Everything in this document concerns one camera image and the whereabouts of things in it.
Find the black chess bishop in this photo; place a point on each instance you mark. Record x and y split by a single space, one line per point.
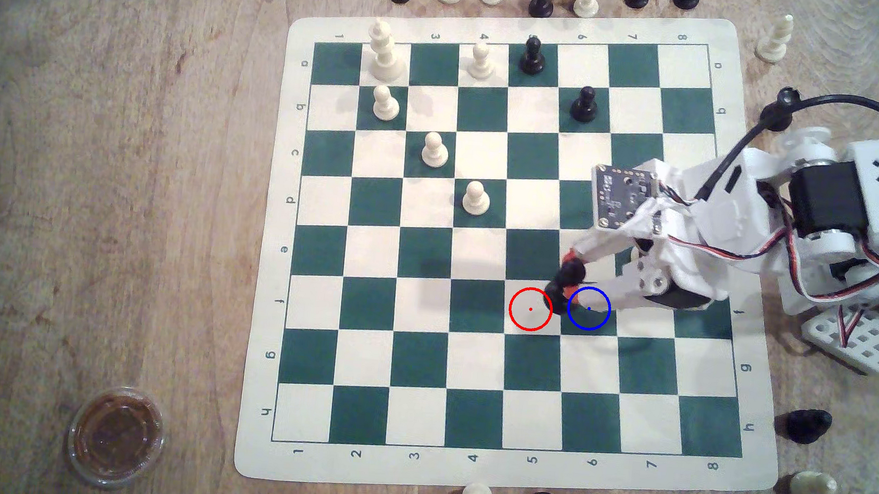
777 114

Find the green white chess board mat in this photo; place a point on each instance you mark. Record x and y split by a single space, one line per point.
421 277

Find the clear cup brown sauce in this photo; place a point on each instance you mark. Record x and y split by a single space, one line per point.
115 436

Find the white chess piece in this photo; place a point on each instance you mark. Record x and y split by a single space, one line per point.
812 488

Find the tall white chess king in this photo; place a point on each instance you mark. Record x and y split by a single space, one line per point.
383 50

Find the white chess bishop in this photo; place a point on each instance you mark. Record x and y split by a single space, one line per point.
776 38

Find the black chess knight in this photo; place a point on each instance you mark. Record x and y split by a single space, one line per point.
807 425

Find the small camera circuit board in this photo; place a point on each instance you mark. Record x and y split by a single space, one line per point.
625 198

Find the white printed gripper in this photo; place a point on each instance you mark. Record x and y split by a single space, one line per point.
643 288

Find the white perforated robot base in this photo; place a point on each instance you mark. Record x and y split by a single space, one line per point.
868 344

